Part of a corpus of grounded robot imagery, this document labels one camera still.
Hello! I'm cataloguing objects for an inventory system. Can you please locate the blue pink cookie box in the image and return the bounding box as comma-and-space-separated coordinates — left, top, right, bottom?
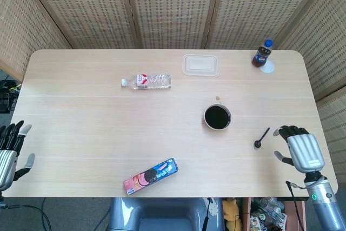
122, 157, 179, 196

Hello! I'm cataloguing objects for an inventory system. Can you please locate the clear plastic water bottle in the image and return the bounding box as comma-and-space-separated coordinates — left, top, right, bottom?
121, 73, 172, 91

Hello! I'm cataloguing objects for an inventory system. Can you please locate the grey robot torso base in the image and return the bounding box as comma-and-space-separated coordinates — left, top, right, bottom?
108, 197, 225, 231

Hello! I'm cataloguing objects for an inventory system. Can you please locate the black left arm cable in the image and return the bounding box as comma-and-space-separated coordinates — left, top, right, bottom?
0, 201, 52, 231

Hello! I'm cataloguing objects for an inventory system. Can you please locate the yellow plush toy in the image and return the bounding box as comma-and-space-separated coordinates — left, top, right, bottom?
223, 197, 243, 231

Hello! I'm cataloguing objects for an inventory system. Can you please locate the white round table disc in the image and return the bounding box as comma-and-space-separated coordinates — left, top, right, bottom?
261, 61, 277, 74

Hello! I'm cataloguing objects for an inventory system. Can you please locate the clear plastic container lid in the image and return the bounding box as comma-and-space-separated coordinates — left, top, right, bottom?
182, 54, 220, 78

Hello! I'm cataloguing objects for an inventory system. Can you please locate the white bowl with dark liquid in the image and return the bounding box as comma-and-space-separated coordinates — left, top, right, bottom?
203, 103, 232, 131

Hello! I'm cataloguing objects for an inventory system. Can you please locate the cola bottle with blue cap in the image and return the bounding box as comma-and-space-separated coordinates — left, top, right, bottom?
251, 38, 274, 68

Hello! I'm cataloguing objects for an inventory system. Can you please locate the white perforated bracket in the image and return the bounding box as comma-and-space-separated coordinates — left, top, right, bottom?
207, 197, 219, 217

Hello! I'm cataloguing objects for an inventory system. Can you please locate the black plastic spoon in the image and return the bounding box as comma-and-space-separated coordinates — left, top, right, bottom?
254, 127, 270, 149

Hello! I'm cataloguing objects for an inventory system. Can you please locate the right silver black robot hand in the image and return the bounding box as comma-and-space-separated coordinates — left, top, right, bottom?
272, 124, 326, 174

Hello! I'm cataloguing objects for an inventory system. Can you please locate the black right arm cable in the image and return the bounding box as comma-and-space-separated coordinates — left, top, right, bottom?
286, 180, 308, 231

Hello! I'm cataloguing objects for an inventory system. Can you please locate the brown box of clutter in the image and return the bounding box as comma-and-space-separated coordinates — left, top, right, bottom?
242, 197, 308, 231

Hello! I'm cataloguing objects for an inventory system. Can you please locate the black floor equipment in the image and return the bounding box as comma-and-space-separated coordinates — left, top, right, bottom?
0, 79, 22, 113

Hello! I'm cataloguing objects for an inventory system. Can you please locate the wooden rattan folding screen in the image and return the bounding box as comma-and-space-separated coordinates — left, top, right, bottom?
0, 0, 346, 174

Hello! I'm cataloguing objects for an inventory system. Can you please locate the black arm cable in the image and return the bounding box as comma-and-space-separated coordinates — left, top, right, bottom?
286, 180, 308, 231
0, 201, 52, 231

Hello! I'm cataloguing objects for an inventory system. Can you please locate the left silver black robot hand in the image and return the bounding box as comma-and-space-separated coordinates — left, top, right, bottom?
0, 120, 36, 192

